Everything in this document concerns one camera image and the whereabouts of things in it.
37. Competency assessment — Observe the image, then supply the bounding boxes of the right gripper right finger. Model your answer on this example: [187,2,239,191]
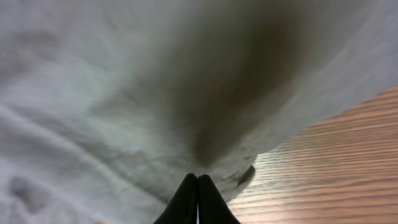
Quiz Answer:
[197,175,241,224]

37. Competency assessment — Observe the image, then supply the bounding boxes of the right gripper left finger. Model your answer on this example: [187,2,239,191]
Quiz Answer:
[154,174,198,224]

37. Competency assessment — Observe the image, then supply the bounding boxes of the grey shorts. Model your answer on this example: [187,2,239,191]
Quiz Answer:
[1,0,397,223]

